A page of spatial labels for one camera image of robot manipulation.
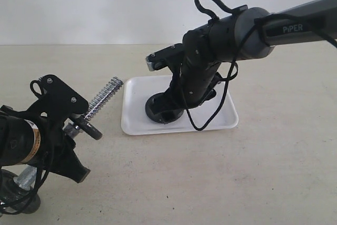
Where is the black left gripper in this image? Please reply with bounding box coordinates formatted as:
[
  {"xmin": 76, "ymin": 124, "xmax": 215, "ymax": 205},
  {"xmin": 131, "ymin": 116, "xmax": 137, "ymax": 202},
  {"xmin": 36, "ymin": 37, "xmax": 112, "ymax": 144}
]
[{"xmin": 36, "ymin": 114, "xmax": 90, "ymax": 183}]

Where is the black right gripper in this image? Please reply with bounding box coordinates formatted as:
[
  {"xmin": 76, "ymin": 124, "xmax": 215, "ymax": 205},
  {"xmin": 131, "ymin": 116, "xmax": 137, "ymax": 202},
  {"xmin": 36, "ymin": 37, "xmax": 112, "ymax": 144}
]
[{"xmin": 148, "ymin": 61, "xmax": 221, "ymax": 124}]

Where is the black weight plate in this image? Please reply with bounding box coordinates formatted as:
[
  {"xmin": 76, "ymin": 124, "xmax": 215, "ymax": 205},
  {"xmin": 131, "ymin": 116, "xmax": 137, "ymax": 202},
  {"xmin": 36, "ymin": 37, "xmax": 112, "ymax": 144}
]
[{"xmin": 145, "ymin": 92, "xmax": 184, "ymax": 124}]

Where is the chrome threaded dumbbell bar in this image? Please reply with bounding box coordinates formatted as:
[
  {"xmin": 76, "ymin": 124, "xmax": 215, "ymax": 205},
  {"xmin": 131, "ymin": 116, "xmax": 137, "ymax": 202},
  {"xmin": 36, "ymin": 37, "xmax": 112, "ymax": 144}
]
[{"xmin": 14, "ymin": 76, "xmax": 123, "ymax": 190}]

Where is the black plate with collar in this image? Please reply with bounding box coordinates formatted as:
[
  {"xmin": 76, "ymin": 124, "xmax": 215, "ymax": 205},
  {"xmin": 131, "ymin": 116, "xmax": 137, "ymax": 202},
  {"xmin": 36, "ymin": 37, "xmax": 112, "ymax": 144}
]
[{"xmin": 0, "ymin": 171, "xmax": 43, "ymax": 214}]

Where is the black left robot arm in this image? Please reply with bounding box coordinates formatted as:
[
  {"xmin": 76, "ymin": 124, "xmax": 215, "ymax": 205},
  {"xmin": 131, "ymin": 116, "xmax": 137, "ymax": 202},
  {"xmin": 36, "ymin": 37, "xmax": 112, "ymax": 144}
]
[{"xmin": 1, "ymin": 105, "xmax": 90, "ymax": 183}]

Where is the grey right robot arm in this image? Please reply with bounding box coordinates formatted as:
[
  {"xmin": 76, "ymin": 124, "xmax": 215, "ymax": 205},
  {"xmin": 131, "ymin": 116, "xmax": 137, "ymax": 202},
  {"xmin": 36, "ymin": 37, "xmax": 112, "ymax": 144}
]
[{"xmin": 145, "ymin": 0, "xmax": 336, "ymax": 124}]

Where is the white rectangular plastic tray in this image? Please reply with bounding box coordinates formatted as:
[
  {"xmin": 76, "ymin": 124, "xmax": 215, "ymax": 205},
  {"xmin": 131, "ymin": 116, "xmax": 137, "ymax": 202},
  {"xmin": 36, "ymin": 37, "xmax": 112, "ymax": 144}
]
[{"xmin": 121, "ymin": 75, "xmax": 239, "ymax": 135}]

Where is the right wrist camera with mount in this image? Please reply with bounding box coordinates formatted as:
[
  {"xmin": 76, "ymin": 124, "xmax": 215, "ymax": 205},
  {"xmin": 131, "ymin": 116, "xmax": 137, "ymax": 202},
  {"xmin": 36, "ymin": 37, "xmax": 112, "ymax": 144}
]
[{"xmin": 145, "ymin": 43, "xmax": 184, "ymax": 72}]

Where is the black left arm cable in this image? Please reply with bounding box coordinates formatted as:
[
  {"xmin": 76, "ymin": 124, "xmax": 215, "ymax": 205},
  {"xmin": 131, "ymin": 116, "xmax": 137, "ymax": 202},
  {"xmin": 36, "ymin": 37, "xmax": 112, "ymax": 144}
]
[{"xmin": 0, "ymin": 114, "xmax": 69, "ymax": 214}]

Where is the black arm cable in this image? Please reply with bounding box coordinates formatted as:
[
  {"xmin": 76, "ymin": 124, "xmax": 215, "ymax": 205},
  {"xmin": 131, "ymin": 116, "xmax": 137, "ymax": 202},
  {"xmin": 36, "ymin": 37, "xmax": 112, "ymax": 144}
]
[
  {"xmin": 0, "ymin": 114, "xmax": 69, "ymax": 214},
  {"xmin": 171, "ymin": 0, "xmax": 337, "ymax": 132}
]

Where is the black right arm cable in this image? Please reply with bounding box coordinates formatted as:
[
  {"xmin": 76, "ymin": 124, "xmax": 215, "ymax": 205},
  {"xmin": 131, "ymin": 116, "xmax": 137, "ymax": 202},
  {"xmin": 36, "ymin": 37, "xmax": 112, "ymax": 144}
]
[{"xmin": 171, "ymin": 0, "xmax": 337, "ymax": 132}]

